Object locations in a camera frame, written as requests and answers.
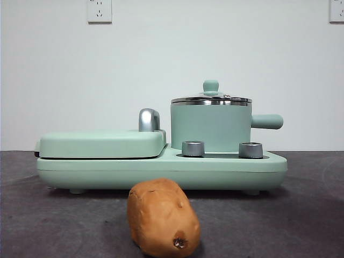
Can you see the glass pot lid green knob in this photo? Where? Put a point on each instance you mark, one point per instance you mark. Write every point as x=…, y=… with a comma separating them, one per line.
x=211, y=86

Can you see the brown potato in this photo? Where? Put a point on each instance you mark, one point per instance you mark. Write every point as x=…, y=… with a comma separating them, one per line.
x=161, y=217

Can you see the mint green steamer pot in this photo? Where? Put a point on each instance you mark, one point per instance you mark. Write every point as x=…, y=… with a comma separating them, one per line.
x=209, y=126

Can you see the silver control knob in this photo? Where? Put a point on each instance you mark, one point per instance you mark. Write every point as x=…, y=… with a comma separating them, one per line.
x=192, y=148
x=250, y=150

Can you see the mint green breakfast machine base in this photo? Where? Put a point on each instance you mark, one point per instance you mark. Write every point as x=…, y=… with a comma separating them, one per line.
x=228, y=174

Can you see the mint green griddle cover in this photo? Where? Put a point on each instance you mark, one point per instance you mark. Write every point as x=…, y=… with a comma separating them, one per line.
x=94, y=145

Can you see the white wall socket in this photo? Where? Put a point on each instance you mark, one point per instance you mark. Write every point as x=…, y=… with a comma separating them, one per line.
x=337, y=12
x=99, y=12

